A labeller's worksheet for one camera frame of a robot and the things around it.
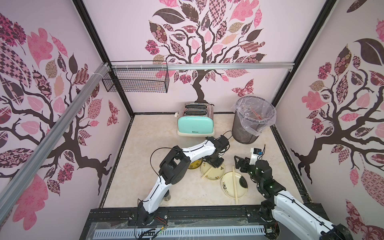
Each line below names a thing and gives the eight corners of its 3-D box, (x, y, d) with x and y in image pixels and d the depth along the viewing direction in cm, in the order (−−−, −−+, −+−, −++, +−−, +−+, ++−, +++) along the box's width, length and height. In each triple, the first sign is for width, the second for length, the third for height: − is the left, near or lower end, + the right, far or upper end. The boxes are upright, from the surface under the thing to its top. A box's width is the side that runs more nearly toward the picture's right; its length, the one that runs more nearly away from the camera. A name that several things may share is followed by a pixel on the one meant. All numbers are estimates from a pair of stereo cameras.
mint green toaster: (177, 137, 107) (174, 120, 93) (179, 120, 118) (177, 102, 104) (212, 137, 107) (214, 120, 93) (210, 120, 118) (212, 102, 104)
